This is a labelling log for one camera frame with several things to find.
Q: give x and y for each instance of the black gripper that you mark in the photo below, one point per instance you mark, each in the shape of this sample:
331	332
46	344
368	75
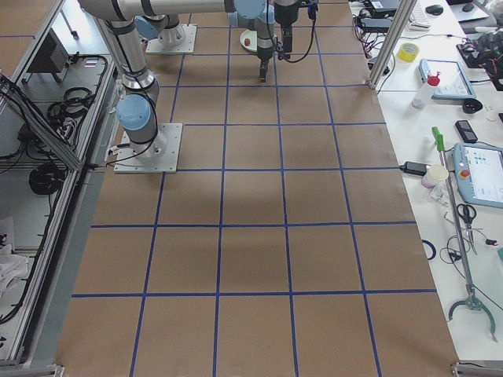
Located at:
283	12
263	50

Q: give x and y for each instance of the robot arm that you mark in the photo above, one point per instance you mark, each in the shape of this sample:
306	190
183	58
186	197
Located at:
255	16
117	18

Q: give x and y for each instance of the yellow tape roll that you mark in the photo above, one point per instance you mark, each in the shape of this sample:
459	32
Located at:
408	52

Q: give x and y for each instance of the clear bottle red cap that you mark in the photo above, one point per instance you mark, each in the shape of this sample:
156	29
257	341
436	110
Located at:
426	92

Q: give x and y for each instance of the black power adapter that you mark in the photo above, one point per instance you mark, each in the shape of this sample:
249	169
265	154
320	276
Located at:
414	168

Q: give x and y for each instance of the teach pendant tablet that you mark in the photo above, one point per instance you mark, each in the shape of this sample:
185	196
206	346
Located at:
454	83
478	172

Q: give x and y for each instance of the paper cup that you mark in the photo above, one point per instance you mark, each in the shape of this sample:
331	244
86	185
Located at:
435	175

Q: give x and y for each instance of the black remote control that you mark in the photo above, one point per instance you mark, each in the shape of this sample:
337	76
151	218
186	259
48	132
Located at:
466	132

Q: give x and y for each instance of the black scissors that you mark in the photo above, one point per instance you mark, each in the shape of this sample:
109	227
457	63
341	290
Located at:
467	213

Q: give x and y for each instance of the long reach grabber tool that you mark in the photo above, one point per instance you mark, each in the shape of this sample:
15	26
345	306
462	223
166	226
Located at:
471	302

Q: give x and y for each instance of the white crumpled cloth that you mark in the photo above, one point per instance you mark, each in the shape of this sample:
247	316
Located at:
14	267

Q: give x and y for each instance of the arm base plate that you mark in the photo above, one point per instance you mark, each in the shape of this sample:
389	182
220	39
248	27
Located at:
174	41
162	155

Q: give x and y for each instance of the aluminium frame post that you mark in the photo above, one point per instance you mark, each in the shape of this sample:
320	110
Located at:
395	31

